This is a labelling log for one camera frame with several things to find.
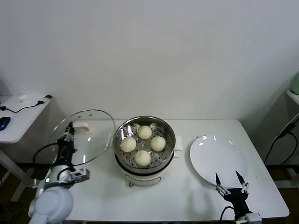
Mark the white electric pot base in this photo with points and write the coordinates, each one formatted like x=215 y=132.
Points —
x=142 y=178

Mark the glass pot lid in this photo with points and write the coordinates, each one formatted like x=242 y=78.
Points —
x=98 y=130

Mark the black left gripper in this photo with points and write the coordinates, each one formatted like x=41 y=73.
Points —
x=67 y=150

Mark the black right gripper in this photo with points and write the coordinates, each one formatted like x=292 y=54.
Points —
x=238 y=198

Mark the white oval plate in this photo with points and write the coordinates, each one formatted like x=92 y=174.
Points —
x=210 y=151

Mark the white steamed baozi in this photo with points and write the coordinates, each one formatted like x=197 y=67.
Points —
x=128 y=144
x=142 y=158
x=144 y=132
x=158 y=143

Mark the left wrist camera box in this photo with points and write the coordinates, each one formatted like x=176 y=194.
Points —
x=80 y=175

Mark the blue computer mouse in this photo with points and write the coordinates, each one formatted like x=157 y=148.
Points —
x=4 y=123

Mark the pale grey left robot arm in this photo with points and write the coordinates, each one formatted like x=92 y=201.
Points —
x=52 y=205

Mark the white shelf table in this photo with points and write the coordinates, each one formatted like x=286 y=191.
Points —
x=294 y=96

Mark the white crumpled tissue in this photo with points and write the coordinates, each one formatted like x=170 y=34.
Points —
x=23 y=98

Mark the white side table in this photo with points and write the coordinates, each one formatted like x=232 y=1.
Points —
x=23 y=121

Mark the perforated steel steamer basket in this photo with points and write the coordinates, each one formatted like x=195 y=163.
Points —
x=170 y=140

